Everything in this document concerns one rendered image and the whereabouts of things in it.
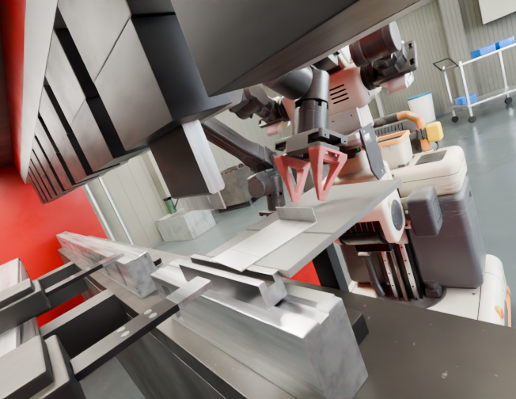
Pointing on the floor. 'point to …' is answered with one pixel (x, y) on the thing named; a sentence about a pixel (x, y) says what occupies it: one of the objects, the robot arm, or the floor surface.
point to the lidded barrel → (423, 106)
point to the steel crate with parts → (236, 188)
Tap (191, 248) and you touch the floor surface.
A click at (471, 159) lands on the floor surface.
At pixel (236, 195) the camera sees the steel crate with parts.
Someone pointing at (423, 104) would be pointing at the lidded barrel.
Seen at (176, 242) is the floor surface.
